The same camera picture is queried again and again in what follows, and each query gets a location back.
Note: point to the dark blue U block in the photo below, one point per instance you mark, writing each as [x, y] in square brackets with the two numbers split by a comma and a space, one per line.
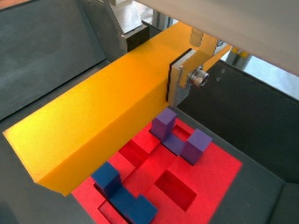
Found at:
[136, 209]

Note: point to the yellow long block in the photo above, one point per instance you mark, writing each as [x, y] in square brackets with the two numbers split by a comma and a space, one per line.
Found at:
[68, 137]

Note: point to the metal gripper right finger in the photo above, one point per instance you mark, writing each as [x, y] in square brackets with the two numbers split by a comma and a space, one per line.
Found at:
[188, 70]

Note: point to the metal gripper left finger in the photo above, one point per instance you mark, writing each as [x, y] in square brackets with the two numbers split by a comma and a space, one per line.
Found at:
[132, 32]

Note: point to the purple U block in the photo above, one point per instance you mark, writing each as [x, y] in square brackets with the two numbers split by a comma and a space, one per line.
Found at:
[188, 149]

